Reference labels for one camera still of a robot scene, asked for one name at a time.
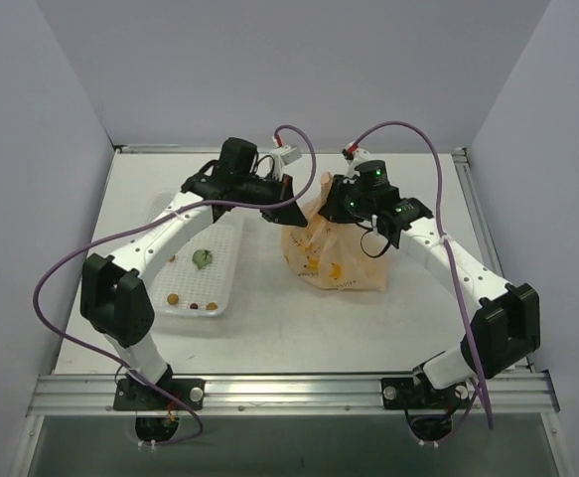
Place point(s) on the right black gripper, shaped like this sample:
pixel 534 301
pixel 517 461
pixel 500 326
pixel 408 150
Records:
pixel 339 200

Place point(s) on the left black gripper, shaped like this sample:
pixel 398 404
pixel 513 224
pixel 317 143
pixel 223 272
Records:
pixel 279 197

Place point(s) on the orange plastic bag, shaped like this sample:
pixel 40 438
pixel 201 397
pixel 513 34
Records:
pixel 334 256

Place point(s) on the white plastic basket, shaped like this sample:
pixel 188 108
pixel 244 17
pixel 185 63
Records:
pixel 211 284

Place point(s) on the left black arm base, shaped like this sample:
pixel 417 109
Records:
pixel 130 395

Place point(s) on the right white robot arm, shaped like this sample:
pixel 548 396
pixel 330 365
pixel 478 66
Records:
pixel 502 321

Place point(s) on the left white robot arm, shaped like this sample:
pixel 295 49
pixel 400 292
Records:
pixel 114 295

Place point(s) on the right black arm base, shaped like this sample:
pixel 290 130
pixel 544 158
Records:
pixel 401 393

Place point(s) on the green fake leaf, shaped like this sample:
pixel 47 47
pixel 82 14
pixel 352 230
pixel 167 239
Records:
pixel 202 258

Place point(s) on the small tan nut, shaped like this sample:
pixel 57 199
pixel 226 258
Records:
pixel 173 299

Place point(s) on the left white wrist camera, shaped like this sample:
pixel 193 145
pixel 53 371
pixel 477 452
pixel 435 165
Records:
pixel 283 156

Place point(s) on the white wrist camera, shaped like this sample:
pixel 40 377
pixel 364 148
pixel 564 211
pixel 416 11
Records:
pixel 354 155
pixel 283 156

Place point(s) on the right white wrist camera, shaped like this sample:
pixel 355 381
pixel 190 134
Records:
pixel 354 155

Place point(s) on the aluminium front rail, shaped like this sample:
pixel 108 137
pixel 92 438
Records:
pixel 225 395

